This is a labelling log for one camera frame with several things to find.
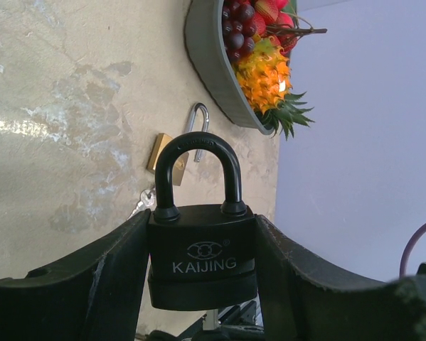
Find orange toy pineapple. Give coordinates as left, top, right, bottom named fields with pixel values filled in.
left=233, top=36, right=314, bottom=139

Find brass padlock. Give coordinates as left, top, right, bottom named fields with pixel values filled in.
left=147, top=102, right=210, bottom=186

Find grey fruit tray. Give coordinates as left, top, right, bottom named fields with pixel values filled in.
left=184, top=0, right=275, bottom=136

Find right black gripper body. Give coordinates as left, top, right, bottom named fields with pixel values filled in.
left=136, top=300, right=265, bottom=340

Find small silver keys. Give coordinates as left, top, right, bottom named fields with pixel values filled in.
left=128, top=188, right=156, bottom=219

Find dark red grapes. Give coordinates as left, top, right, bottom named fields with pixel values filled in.
left=221, top=1, right=257, bottom=63

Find black padlock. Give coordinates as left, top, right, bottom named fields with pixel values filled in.
left=147, top=131, right=257, bottom=311

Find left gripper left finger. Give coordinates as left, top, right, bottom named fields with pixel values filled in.
left=0, top=210, right=150, bottom=340

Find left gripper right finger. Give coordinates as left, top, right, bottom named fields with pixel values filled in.
left=255, top=215, right=426, bottom=340

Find red leafy fruit cluster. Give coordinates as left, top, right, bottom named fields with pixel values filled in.
left=250, top=1, right=328, bottom=57

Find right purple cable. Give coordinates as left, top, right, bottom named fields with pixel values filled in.
left=399, top=217, right=426, bottom=278

